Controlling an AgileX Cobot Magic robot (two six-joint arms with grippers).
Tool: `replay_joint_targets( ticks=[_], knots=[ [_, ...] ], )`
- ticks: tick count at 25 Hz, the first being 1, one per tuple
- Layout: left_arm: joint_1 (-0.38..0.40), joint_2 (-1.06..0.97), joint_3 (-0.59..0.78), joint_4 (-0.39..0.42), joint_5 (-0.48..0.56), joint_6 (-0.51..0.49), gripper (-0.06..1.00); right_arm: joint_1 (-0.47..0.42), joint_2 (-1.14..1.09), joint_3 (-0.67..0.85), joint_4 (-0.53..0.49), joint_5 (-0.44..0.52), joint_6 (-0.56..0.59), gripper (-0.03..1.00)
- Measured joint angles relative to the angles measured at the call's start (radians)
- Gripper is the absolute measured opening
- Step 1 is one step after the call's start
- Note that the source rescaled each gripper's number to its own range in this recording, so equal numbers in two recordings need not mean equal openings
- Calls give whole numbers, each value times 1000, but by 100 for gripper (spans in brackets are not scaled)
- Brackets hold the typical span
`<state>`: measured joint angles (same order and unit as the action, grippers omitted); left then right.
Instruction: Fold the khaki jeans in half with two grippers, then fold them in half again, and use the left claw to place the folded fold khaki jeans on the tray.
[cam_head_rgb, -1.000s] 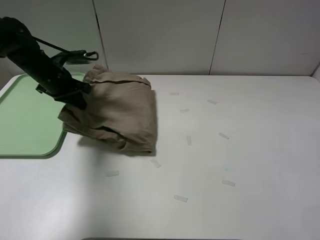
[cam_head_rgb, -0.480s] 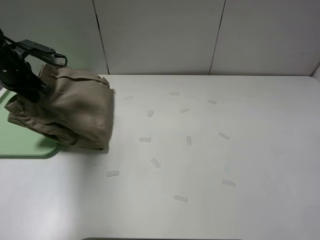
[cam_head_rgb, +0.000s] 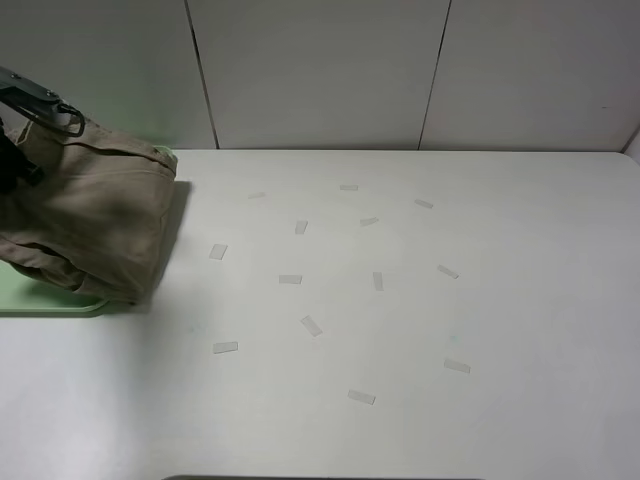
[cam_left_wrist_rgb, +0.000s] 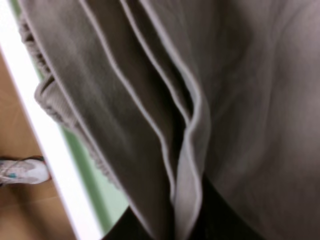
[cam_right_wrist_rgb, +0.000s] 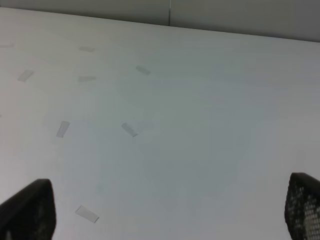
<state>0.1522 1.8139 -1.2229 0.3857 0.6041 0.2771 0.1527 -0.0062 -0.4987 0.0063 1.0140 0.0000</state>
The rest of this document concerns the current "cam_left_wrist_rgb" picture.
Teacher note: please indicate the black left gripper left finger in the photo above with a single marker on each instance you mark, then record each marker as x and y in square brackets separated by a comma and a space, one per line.
[127, 227]

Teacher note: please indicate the khaki shorts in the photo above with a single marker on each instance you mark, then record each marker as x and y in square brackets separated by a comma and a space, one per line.
[165, 92]

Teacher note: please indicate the white sneaker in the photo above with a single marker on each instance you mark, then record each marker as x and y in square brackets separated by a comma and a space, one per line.
[31, 170]

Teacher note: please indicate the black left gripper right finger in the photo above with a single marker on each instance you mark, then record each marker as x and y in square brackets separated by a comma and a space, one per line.
[217, 221]

